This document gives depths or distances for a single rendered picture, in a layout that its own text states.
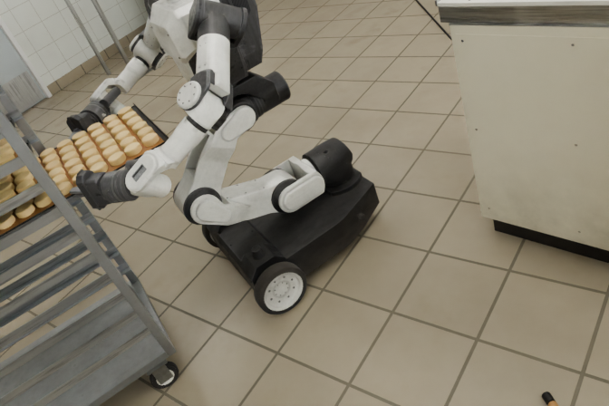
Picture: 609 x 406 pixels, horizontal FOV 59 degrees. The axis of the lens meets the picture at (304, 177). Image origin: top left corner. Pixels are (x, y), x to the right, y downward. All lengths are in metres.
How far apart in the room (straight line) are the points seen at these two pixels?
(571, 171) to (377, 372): 0.85
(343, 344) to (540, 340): 0.61
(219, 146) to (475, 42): 0.88
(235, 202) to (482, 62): 0.98
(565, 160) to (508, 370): 0.63
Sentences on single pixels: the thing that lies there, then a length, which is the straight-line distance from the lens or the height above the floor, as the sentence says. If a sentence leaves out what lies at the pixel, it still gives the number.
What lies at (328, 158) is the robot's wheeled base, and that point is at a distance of 2.15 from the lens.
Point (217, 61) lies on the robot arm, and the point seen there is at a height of 1.01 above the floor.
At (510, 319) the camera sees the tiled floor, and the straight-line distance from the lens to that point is 1.88.
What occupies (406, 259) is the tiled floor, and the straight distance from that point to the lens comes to 2.10.
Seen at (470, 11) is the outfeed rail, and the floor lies 0.87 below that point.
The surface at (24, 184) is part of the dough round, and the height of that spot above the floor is 0.88.
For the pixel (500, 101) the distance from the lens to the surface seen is 1.72.
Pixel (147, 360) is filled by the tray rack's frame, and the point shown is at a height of 0.15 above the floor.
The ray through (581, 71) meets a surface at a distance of 1.58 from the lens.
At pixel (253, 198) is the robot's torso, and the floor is 0.35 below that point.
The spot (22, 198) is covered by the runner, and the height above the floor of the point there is 0.87.
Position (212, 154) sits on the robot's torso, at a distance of 1.90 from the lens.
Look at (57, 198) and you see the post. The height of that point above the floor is 0.83.
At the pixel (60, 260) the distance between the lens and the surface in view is 2.23.
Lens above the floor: 1.49
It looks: 34 degrees down
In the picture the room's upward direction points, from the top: 22 degrees counter-clockwise
